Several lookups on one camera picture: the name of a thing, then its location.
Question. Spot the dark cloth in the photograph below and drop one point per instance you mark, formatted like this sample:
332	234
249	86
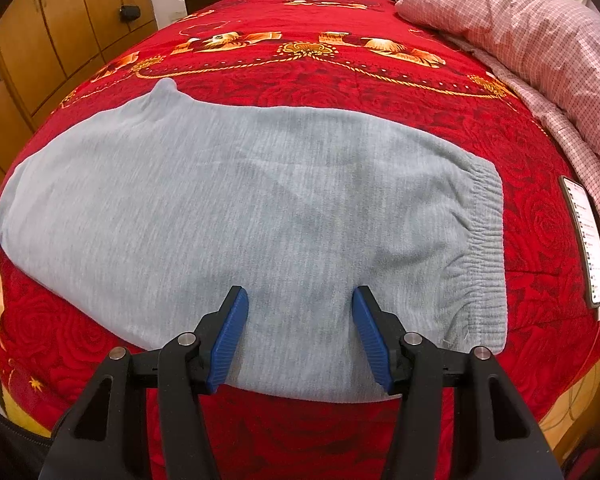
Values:
10	440

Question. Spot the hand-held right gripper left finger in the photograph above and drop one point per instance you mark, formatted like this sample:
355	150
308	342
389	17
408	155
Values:
227	345

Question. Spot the grey pants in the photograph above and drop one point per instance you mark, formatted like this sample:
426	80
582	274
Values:
230	200

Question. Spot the pink checked quilt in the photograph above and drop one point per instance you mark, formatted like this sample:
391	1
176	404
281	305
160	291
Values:
530	35

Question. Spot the red floral blanket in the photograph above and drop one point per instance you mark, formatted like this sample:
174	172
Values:
330	85

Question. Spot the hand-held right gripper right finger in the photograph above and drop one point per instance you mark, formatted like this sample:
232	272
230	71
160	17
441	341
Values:
372	345

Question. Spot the wooden wardrobe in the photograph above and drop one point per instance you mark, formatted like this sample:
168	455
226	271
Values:
55	35

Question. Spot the smartphone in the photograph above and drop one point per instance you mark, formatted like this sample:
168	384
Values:
587	240

